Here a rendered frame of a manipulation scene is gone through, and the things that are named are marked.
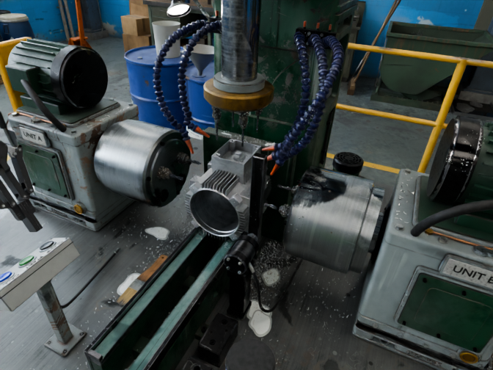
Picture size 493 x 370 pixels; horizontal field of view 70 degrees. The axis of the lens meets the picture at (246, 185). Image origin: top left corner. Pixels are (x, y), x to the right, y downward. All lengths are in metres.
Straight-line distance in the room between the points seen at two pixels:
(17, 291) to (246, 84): 0.65
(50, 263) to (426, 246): 0.77
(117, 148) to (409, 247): 0.80
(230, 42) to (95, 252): 0.77
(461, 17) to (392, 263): 5.24
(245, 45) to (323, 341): 0.75
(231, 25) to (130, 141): 0.45
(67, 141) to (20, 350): 0.55
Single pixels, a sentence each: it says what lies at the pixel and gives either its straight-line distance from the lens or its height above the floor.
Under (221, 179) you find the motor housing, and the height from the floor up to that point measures 1.10.
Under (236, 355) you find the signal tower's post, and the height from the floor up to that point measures 1.22.
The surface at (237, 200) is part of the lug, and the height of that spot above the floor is 1.08.
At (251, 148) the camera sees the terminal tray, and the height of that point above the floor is 1.13.
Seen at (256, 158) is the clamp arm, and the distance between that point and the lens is 0.77.
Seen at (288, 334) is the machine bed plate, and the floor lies 0.80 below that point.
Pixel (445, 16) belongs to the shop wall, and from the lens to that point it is 5.90.
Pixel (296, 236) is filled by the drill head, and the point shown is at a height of 1.05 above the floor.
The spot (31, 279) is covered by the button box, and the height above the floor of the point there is 1.06.
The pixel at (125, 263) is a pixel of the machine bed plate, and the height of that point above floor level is 0.80.
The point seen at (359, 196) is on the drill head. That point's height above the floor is 1.16.
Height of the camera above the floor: 1.63
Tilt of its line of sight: 34 degrees down
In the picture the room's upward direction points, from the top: 3 degrees clockwise
